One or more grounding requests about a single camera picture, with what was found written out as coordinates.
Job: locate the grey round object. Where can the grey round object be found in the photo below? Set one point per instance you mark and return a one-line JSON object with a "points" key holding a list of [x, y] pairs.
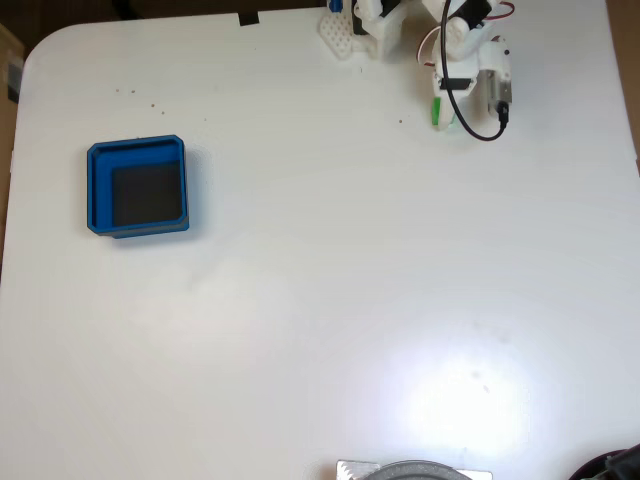
{"points": [[420, 471]]}

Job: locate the silver camera box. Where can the silver camera box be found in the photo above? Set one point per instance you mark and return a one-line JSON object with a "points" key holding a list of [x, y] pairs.
{"points": [[500, 90]]}

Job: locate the silver metal plate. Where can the silver metal plate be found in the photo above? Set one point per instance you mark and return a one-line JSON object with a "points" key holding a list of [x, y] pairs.
{"points": [[350, 471]]}

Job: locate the blue box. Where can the blue box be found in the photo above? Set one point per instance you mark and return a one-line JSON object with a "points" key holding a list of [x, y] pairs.
{"points": [[97, 190]]}

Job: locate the black object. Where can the black object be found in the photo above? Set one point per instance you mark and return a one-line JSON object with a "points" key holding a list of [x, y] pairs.
{"points": [[625, 465]]}

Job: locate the black tape piece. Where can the black tape piece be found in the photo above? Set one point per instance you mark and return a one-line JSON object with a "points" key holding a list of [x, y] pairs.
{"points": [[248, 19]]}

